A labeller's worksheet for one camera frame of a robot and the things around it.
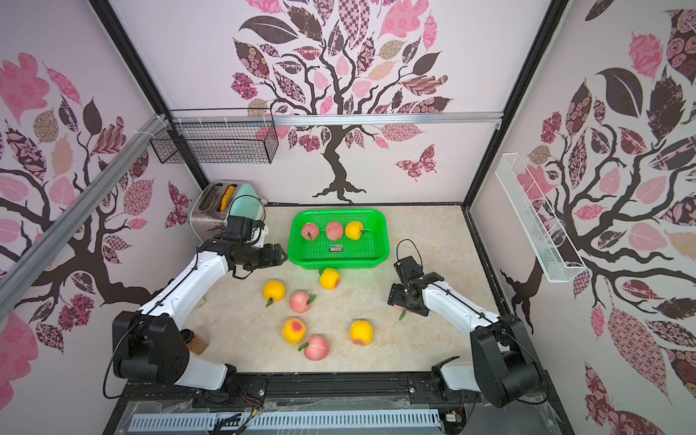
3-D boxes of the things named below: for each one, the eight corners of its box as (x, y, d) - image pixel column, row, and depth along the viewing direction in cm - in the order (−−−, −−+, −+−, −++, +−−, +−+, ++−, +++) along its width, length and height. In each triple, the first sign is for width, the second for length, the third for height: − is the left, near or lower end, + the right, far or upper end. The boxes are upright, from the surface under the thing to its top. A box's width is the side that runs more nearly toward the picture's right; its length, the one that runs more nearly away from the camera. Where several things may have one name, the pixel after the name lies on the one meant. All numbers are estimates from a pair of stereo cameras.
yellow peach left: (262, 306, 91) (259, 301, 88) (267, 285, 96) (264, 280, 93) (283, 306, 91) (280, 301, 88) (287, 285, 96) (284, 280, 93)
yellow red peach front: (282, 338, 84) (277, 332, 80) (293, 321, 88) (289, 314, 83) (299, 348, 83) (295, 342, 78) (309, 330, 86) (307, 323, 81)
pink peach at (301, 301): (291, 313, 90) (288, 306, 85) (294, 298, 93) (291, 291, 89) (313, 313, 90) (311, 306, 85) (315, 298, 93) (313, 291, 89)
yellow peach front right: (350, 346, 84) (350, 340, 79) (350, 327, 87) (350, 320, 83) (373, 346, 84) (374, 340, 79) (372, 327, 87) (373, 320, 83)
